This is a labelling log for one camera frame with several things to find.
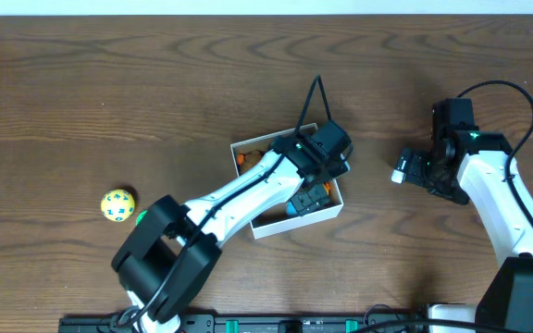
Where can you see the brown plush toy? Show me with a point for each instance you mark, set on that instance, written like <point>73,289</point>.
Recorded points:
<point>246,161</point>

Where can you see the white cardboard box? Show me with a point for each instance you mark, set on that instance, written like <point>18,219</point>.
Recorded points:
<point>276,220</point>

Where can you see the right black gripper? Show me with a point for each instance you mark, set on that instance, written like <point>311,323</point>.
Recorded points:
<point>417,157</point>

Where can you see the yellow ball blue letters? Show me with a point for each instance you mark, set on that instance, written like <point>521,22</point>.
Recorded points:
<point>117,205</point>

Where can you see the blue orange toy figure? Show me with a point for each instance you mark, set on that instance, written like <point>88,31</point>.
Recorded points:
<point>290,208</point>

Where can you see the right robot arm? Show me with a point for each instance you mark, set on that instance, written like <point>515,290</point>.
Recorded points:
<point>466,165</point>

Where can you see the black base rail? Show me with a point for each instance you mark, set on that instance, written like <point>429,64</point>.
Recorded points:
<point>215,323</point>

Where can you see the green round disc toy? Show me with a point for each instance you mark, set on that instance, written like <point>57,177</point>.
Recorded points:
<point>140,217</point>

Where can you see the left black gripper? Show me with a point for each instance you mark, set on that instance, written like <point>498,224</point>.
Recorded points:
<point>308,199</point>

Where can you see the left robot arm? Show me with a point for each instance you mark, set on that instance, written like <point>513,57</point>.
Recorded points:
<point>168,257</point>

